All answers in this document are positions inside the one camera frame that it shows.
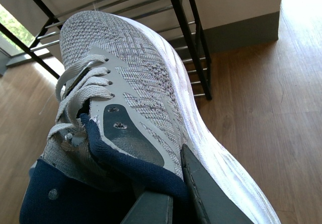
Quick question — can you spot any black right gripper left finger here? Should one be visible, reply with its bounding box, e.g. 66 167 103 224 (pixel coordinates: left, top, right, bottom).
121 190 173 224

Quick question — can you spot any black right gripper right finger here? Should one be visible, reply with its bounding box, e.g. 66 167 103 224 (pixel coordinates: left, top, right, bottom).
181 144 247 223

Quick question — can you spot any grey knit sneaker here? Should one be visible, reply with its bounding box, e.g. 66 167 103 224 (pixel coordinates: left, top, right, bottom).
19 10 281 224

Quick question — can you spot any black metal shoe rack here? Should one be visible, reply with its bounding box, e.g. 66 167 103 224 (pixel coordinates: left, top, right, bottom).
1 0 212 99

